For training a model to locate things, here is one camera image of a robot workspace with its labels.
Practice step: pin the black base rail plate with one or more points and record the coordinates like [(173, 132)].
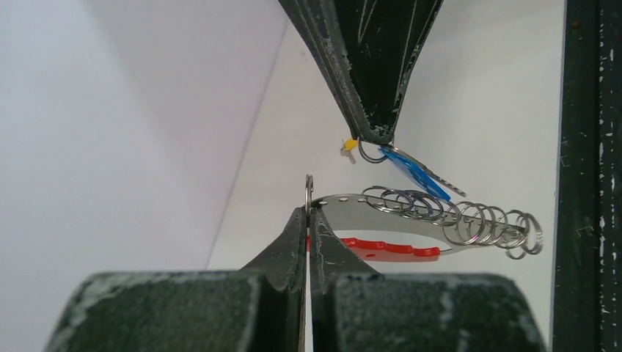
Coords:
[(587, 269)]

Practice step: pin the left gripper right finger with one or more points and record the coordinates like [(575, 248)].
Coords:
[(356, 308)]

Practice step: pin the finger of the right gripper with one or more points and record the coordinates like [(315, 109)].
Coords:
[(383, 40), (317, 24)]

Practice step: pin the red tag keyring with chain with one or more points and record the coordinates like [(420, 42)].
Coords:
[(458, 225)]

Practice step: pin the yellow tagged key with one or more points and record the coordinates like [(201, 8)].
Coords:
[(348, 148)]

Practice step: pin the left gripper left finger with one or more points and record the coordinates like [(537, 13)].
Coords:
[(259, 307)]

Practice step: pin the blue tagged key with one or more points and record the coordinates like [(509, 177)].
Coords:
[(414, 170)]

